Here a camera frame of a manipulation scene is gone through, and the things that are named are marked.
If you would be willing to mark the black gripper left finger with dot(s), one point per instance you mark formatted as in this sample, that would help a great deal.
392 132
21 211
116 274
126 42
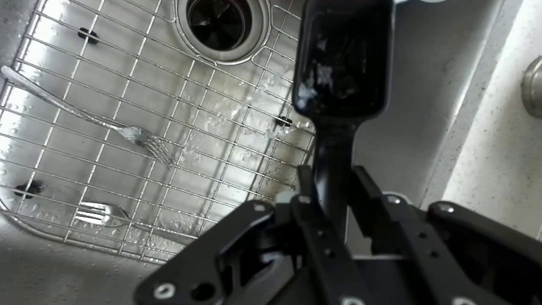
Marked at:
253 256

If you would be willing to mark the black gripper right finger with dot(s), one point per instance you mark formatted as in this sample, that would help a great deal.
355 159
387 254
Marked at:
458 254

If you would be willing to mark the sink drain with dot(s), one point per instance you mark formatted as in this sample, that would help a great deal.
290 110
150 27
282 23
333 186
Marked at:
221 30

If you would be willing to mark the wire sink grid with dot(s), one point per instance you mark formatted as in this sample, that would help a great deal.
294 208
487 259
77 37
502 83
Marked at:
231 128

